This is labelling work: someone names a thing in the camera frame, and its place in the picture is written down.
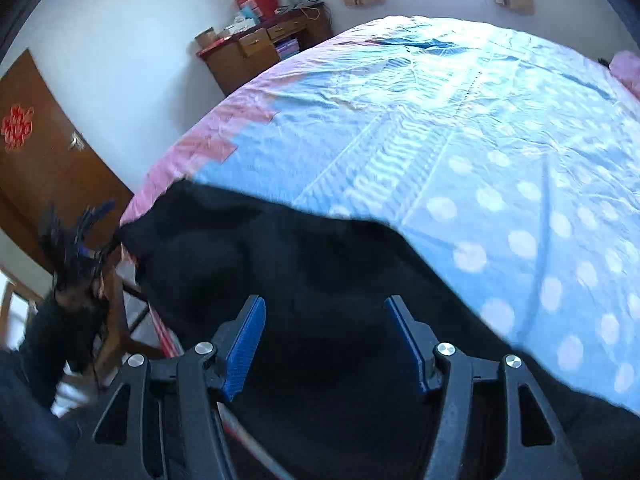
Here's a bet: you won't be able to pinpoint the black pants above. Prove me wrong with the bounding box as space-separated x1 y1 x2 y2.
118 180 639 479

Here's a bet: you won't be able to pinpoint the brown wooden door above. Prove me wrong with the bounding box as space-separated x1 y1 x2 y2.
0 51 132 270

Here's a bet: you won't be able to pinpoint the red plaid mattress cover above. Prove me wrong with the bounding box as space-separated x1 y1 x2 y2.
152 296 293 479

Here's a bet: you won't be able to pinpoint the person left dark sleeve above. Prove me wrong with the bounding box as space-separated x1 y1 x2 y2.
0 288 112 480

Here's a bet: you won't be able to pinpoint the red knot door ornament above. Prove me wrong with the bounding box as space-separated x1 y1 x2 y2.
1 104 34 152

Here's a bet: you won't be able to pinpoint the wooden desk with drawers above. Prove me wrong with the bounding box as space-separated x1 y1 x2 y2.
196 1 334 96

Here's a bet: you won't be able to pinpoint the cardboard box on desk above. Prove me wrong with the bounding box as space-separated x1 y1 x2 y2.
194 27 217 49

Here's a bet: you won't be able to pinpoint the blue pink polka bedsheet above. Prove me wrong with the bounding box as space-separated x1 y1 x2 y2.
122 16 639 410

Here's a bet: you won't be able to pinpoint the white tissue box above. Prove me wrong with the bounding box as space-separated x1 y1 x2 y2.
224 15 256 36

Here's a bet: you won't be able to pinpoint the red gift bag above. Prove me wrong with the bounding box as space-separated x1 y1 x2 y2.
235 0 279 22

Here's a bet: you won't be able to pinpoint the pink folded quilt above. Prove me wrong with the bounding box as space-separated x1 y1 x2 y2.
608 51 640 99

